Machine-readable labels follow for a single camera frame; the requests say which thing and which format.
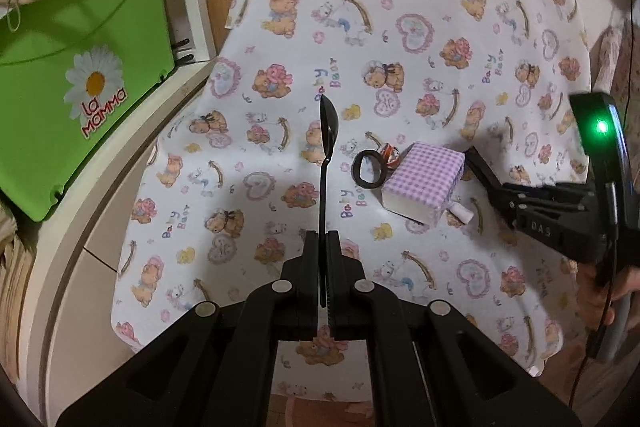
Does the beige string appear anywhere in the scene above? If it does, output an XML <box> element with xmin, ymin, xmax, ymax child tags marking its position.
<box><xmin>4</xmin><ymin>0</ymin><xmax>24</xmax><ymax>34</ymax></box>

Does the white shelf unit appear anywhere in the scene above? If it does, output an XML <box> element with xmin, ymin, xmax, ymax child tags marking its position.
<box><xmin>0</xmin><ymin>0</ymin><xmax>223</xmax><ymax>413</ymax></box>

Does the black ring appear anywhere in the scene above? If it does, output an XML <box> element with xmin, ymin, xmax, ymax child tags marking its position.
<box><xmin>351</xmin><ymin>149</ymin><xmax>388</xmax><ymax>188</ymax></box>

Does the small red white wrapper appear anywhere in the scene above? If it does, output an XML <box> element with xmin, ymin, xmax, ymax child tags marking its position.
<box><xmin>378</xmin><ymin>143</ymin><xmax>401</xmax><ymax>168</ymax></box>

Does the black plastic spoon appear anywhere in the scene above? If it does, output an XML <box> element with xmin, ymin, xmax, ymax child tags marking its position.
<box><xmin>318</xmin><ymin>96</ymin><xmax>339</xmax><ymax>308</ymax></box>

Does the green storage box white lid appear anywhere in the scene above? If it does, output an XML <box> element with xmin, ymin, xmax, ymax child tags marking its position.
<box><xmin>0</xmin><ymin>0</ymin><xmax>176</xmax><ymax>223</ymax></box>

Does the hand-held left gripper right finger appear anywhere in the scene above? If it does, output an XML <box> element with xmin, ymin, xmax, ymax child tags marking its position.
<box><xmin>326</xmin><ymin>229</ymin><xmax>583</xmax><ymax>427</ymax></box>

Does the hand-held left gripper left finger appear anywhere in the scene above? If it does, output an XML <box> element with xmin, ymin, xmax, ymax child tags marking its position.
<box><xmin>55</xmin><ymin>229</ymin><xmax>322</xmax><ymax>427</ymax></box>

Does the purple checkered box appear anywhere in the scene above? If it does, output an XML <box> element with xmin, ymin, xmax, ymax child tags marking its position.
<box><xmin>381</xmin><ymin>143</ymin><xmax>466</xmax><ymax>225</ymax></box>

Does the bear printed white cloth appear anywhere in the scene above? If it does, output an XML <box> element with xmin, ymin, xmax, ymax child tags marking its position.
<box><xmin>114</xmin><ymin>0</ymin><xmax>592</xmax><ymax>403</ymax></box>

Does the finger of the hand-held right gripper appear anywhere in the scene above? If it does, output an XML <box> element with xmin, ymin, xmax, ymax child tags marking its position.
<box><xmin>501</xmin><ymin>181</ymin><xmax>597</xmax><ymax>208</ymax></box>
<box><xmin>464</xmin><ymin>146</ymin><xmax>522</xmax><ymax>230</ymax></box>

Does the small white paper roll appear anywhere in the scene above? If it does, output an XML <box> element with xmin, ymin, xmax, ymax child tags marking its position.
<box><xmin>447</xmin><ymin>202</ymin><xmax>473</xmax><ymax>225</ymax></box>

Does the person's right hand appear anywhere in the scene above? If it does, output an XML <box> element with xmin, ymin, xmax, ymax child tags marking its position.
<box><xmin>575</xmin><ymin>264</ymin><xmax>640</xmax><ymax>334</ymax></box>

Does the pink floral cloth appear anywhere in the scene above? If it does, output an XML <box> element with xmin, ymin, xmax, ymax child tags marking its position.
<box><xmin>590</xmin><ymin>4</ymin><xmax>640</xmax><ymax>118</ymax></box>

